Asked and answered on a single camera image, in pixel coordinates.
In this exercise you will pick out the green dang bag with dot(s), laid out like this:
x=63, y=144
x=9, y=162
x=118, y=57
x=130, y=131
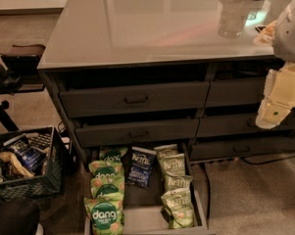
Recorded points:
x=112, y=154
x=106, y=168
x=105, y=214
x=104, y=185

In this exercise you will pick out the green Kettle bag back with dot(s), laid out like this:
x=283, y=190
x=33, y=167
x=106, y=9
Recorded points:
x=166, y=150

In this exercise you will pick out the blue chip bag in crate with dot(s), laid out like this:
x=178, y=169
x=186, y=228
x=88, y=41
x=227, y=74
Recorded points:
x=30, y=158

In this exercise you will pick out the top left drawer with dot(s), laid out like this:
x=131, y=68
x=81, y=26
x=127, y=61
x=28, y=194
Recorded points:
x=134, y=99

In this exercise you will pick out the black stool with clamp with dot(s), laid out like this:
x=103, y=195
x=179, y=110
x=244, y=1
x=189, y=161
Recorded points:
x=18, y=74

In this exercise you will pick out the green Kettle bag front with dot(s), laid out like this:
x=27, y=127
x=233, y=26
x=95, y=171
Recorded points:
x=178, y=206

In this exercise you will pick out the middle right drawer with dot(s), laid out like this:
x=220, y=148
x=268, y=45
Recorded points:
x=237, y=124

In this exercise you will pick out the green kettle bag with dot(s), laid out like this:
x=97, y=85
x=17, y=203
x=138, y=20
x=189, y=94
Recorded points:
x=178, y=206
x=172, y=182
x=174, y=164
x=166, y=150

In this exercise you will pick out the green Dang bag front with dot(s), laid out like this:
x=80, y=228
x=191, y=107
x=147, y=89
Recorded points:
x=105, y=214

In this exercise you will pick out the black white fiducial marker board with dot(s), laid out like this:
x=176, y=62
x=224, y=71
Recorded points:
x=266, y=36

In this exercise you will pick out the grey drawer cabinet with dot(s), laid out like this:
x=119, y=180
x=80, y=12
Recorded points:
x=112, y=43

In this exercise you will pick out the middle left drawer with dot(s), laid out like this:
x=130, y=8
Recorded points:
x=133, y=132

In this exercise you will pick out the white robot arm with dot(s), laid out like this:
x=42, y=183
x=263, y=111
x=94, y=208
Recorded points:
x=284, y=35

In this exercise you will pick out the top right drawer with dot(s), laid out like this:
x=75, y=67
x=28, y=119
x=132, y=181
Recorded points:
x=234, y=92

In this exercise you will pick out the black plastic crate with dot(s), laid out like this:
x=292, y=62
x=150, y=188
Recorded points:
x=48, y=178

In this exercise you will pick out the dark object bottom left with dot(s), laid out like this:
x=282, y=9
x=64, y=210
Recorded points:
x=19, y=217

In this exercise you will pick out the yellow snack bag in crate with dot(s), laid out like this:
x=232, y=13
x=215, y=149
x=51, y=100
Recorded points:
x=9, y=157

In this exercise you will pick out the blue Kettle chip bag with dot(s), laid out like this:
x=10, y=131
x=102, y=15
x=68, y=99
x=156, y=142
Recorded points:
x=142, y=161

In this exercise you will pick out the open bottom left drawer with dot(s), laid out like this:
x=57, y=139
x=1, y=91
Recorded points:
x=143, y=209

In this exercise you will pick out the green Dang bag back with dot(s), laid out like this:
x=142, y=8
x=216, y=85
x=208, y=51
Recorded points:
x=112, y=154

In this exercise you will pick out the bottom right drawer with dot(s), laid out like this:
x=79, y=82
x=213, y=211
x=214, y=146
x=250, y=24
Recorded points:
x=242, y=148

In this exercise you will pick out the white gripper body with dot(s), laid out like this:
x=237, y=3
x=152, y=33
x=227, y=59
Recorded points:
x=290, y=33

